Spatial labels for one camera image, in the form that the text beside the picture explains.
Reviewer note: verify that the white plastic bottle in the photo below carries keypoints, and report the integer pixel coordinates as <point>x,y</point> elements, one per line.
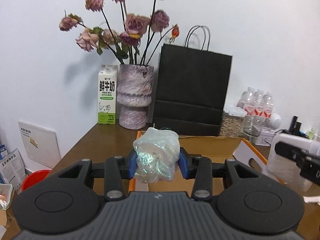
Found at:
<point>286,170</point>

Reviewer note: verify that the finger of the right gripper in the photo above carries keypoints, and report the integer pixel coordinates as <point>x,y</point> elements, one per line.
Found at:
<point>307,164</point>

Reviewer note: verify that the cardboard box orange red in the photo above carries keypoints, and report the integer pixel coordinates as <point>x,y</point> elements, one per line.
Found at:
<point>218,149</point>

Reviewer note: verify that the clear seed storage container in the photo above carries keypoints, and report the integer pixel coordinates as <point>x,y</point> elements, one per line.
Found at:
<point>232,120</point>

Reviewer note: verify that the purple marbled vase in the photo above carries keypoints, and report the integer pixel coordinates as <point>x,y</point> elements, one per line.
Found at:
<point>134,95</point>

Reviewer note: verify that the water bottle middle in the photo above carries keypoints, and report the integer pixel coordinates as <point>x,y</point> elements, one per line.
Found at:
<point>258,105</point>

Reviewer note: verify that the white paper slip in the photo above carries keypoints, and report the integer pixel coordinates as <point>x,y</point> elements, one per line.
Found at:
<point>313,199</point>

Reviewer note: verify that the empty glass cup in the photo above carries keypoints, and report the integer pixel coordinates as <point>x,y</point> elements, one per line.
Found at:
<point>252,127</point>

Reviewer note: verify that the dried pink rose bouquet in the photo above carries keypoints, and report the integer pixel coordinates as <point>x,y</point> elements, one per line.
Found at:
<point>133,43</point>

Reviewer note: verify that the red bucket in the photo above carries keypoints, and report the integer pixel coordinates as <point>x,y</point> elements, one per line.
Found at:
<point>34,178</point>

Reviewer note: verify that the iridescent white plastic bag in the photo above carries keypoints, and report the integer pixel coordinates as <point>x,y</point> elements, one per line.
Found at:
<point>158,152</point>

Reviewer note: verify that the black upright device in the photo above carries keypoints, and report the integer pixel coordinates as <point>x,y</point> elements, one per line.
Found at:
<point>294,128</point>

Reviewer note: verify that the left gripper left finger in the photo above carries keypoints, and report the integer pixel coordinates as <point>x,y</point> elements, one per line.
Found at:
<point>73,197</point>

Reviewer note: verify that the stack of booklets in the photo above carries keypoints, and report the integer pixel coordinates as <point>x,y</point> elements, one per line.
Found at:
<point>12,168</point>

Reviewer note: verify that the white round speaker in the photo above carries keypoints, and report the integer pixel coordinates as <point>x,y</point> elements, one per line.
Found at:
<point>274,121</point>

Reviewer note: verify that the water bottle left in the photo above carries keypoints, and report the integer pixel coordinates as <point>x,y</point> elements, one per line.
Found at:
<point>246,98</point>

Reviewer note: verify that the white wall panel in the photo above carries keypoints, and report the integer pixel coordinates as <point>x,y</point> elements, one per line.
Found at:
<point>40,144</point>

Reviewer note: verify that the green white milk carton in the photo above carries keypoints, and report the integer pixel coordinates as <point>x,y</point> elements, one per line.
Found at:
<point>107,92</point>

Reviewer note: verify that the black paper shopping bag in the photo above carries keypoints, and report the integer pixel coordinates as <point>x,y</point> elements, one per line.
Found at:
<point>191,88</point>

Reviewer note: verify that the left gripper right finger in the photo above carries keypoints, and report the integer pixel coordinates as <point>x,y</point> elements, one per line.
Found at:
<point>242,201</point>

